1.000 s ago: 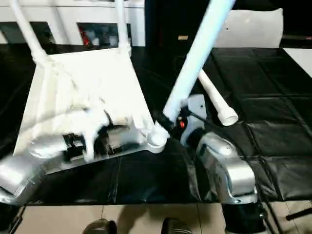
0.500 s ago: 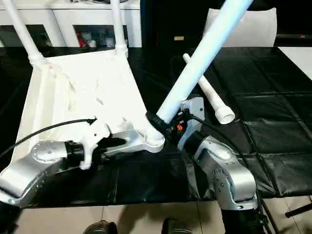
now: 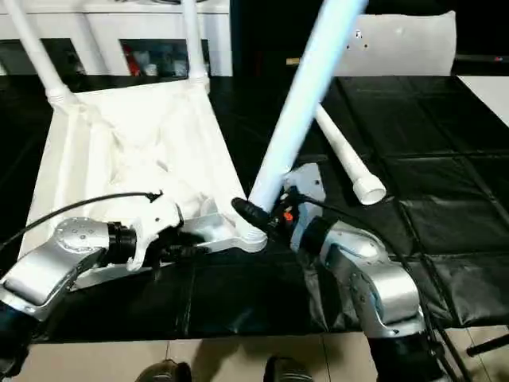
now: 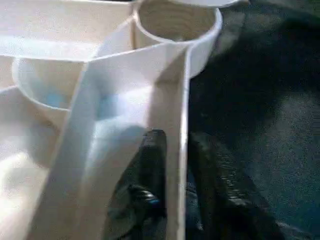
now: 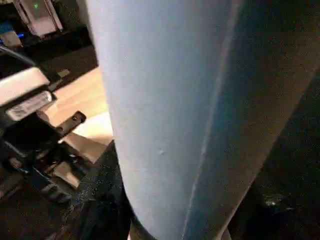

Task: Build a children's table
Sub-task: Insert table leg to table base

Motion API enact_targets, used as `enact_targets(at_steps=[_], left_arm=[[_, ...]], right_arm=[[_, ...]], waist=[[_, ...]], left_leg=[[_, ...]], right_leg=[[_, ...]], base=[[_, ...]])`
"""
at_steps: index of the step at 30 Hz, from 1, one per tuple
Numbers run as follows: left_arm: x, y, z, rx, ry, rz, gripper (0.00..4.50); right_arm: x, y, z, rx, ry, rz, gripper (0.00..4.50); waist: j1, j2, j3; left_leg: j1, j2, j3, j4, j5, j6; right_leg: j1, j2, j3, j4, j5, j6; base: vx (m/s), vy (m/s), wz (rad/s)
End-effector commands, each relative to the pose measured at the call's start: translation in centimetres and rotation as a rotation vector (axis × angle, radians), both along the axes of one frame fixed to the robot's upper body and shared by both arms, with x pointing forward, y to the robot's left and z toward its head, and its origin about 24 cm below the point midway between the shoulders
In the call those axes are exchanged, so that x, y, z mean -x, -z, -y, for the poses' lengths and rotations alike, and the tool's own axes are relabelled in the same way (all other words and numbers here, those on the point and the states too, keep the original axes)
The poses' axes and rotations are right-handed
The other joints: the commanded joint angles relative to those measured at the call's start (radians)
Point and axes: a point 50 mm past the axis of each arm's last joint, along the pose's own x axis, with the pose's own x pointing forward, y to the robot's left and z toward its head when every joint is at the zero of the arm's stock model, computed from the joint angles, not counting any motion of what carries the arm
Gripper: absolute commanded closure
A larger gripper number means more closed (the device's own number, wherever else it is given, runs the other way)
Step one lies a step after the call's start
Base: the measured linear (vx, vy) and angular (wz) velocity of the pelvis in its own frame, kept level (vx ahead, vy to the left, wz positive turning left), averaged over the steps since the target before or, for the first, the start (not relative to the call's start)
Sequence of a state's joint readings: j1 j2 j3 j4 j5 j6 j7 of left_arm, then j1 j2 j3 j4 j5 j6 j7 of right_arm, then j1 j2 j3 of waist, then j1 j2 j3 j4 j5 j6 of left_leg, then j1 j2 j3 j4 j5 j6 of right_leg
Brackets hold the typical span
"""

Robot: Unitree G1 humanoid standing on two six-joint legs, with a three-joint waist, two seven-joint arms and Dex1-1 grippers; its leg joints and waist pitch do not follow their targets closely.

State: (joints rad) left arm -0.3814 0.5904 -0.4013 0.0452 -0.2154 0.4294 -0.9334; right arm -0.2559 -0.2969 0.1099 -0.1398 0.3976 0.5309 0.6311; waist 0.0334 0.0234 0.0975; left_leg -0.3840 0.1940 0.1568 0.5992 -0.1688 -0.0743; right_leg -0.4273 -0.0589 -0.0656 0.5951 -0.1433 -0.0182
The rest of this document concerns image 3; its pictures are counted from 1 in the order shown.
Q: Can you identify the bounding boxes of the white plastic table leg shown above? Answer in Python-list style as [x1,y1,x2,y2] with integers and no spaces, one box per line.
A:
[313,103,387,207]
[247,0,371,233]
[2,0,74,106]
[180,0,211,90]

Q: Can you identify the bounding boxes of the white plastic table top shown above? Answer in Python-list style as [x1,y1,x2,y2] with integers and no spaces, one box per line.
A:
[22,78,268,289]

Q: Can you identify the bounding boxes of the dark left robot foot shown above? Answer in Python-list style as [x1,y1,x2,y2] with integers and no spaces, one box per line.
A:
[134,360,193,382]

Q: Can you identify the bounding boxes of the dark robot foot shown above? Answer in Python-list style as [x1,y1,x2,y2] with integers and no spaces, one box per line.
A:
[262,355,316,382]
[134,360,193,382]

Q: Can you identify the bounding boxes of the dark right robot foot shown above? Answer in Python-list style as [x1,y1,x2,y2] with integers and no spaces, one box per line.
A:
[262,355,316,382]

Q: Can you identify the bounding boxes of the black work mat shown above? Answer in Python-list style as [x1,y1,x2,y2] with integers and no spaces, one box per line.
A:
[0,72,509,345]

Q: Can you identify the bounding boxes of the small bottles on shelf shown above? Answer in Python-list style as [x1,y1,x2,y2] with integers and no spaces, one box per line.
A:
[119,41,192,77]

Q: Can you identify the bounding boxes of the black cabinet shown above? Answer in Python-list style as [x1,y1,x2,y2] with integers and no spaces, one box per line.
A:
[231,0,339,79]

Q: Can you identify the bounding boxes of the white plastic bag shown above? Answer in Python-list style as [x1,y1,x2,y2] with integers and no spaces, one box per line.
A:
[334,10,459,78]

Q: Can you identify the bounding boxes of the white cabinet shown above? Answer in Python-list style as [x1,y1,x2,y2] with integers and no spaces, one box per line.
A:
[0,0,233,79]

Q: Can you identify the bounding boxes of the black rod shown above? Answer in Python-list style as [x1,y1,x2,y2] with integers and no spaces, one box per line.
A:
[468,333,509,357]

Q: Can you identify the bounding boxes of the white flat sheet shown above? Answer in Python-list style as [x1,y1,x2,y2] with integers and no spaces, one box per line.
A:
[459,75,509,128]

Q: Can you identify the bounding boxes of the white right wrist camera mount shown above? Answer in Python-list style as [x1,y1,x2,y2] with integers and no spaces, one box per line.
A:
[282,162,328,233]

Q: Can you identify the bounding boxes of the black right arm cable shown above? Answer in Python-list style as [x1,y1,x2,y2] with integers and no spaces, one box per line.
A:
[283,188,470,382]

